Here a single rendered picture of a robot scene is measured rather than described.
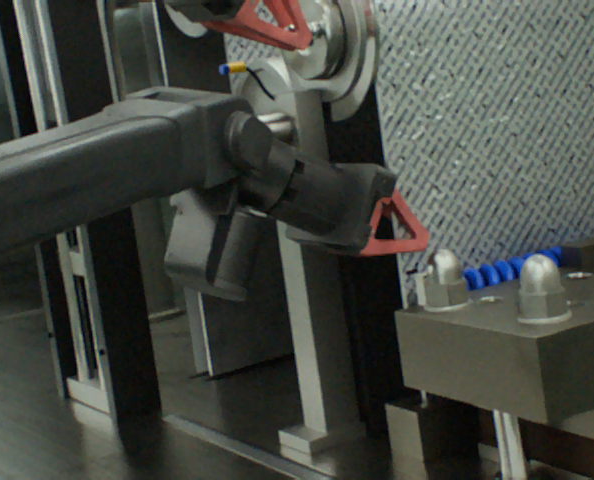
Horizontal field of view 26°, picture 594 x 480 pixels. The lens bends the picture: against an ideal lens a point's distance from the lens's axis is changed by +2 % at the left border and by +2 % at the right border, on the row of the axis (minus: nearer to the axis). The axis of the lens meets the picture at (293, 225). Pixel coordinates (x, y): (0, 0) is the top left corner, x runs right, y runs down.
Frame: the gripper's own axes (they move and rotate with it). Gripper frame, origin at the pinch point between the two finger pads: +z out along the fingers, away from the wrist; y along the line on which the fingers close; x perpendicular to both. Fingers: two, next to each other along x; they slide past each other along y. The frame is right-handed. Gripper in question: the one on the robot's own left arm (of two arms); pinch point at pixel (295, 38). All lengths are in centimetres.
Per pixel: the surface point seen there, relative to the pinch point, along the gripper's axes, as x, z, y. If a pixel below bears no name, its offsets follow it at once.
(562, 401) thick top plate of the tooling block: -17.3, 19.0, 24.9
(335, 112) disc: -1.9, 7.5, -1.6
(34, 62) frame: -4.8, -4.7, -39.4
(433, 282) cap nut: -12.4, 14.8, 12.0
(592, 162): 7.5, 28.6, 5.2
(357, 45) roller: 1.7, 3.4, 3.4
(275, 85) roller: 0.3, 6.5, -12.1
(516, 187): 1.1, 22.8, 5.0
